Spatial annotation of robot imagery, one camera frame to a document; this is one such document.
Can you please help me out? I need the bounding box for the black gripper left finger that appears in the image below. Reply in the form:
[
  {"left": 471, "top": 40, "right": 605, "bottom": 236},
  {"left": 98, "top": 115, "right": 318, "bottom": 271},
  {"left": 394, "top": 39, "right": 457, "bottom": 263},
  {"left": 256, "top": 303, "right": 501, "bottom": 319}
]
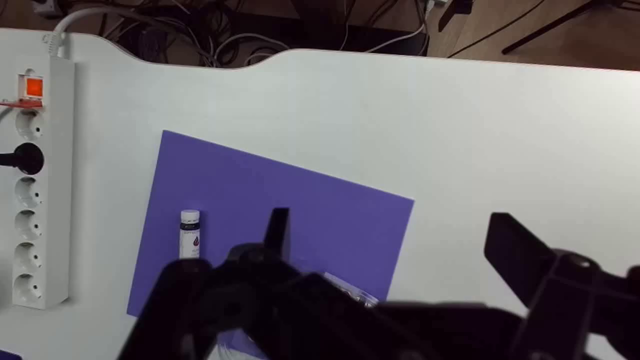
[{"left": 119, "top": 208, "right": 428, "bottom": 360}]

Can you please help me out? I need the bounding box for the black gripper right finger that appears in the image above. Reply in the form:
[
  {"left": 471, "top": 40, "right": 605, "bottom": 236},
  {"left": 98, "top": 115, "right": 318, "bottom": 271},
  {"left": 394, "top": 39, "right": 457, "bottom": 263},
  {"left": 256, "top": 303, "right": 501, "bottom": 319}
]
[{"left": 484, "top": 212, "right": 640, "bottom": 360}]

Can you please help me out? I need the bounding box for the brown bottle with white cap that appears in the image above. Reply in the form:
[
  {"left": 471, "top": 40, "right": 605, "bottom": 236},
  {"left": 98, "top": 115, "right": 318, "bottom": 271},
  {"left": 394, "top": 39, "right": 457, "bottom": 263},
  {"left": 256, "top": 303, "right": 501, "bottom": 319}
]
[{"left": 178, "top": 211, "right": 201, "bottom": 258}]

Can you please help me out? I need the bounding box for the clear plastic container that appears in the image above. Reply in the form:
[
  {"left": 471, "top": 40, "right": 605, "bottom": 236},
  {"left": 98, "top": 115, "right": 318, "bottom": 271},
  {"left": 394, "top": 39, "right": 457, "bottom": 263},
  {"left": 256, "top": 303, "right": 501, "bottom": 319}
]
[{"left": 323, "top": 272, "right": 379, "bottom": 309}]

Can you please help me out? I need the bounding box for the purple paper mat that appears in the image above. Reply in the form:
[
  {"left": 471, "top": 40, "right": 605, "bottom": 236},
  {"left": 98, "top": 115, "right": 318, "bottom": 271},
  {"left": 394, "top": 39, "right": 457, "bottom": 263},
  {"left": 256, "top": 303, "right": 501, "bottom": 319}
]
[{"left": 127, "top": 128, "right": 416, "bottom": 357}]

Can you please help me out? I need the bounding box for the white power strip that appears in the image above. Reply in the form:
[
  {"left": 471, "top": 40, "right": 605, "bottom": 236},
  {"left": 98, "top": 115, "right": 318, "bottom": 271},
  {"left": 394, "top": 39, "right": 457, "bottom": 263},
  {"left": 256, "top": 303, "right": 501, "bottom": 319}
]
[{"left": 11, "top": 56, "right": 75, "bottom": 309}]

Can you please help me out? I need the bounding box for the black plug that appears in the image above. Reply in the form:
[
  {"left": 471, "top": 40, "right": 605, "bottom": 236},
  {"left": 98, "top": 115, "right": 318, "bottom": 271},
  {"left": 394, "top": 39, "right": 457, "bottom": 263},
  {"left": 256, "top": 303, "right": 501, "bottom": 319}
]
[{"left": 0, "top": 143, "right": 45, "bottom": 175}]

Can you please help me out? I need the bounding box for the white cable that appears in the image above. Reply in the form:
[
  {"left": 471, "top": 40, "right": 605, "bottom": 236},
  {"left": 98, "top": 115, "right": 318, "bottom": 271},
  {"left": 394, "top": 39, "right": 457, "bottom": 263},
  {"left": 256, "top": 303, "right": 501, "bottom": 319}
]
[{"left": 50, "top": 6, "right": 162, "bottom": 43}]

